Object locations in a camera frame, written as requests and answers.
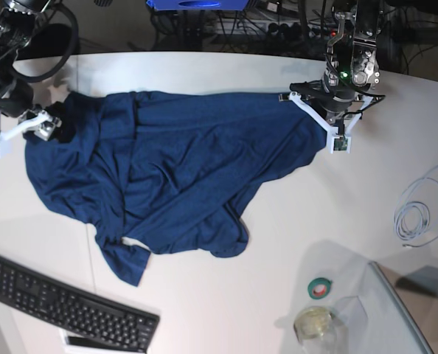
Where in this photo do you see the clear glass jar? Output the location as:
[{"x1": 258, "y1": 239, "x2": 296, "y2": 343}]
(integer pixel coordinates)
[{"x1": 293, "y1": 306, "x2": 337, "y2": 354}]

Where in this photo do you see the coiled white cable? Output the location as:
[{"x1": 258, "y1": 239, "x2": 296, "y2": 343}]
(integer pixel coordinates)
[{"x1": 393, "y1": 160, "x2": 438, "y2": 249}]

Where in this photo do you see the dark blue t-shirt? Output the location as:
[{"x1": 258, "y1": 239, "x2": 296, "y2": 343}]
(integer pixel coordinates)
[{"x1": 24, "y1": 91, "x2": 326, "y2": 286}]

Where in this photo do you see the green electrical tape roll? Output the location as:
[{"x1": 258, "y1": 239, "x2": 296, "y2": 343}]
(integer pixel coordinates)
[{"x1": 307, "y1": 277, "x2": 333, "y2": 300}]

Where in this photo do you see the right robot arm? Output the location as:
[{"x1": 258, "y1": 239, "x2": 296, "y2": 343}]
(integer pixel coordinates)
[{"x1": 0, "y1": 1, "x2": 79, "y2": 142}]

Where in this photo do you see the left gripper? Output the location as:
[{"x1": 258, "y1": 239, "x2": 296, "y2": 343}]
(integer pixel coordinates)
[{"x1": 289, "y1": 81, "x2": 361, "y2": 124}]

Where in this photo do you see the blue box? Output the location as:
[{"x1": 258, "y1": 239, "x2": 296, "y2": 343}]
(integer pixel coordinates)
[{"x1": 146, "y1": 0, "x2": 249, "y2": 11}]

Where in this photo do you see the black computer keyboard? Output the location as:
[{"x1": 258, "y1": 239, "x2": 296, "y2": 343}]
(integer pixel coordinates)
[{"x1": 0, "y1": 256, "x2": 160, "y2": 353}]

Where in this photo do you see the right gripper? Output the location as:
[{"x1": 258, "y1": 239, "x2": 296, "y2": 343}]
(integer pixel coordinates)
[{"x1": 0, "y1": 79, "x2": 76, "y2": 143}]

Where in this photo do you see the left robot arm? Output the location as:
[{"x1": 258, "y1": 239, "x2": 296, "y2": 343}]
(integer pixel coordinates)
[{"x1": 290, "y1": 1, "x2": 386, "y2": 126}]

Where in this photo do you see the black power strip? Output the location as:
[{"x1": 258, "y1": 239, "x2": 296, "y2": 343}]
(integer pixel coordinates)
[{"x1": 265, "y1": 22, "x2": 338, "y2": 41}]

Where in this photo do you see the glass panel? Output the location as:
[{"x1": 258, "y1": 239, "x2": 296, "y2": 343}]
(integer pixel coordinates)
[{"x1": 370, "y1": 258, "x2": 438, "y2": 353}]

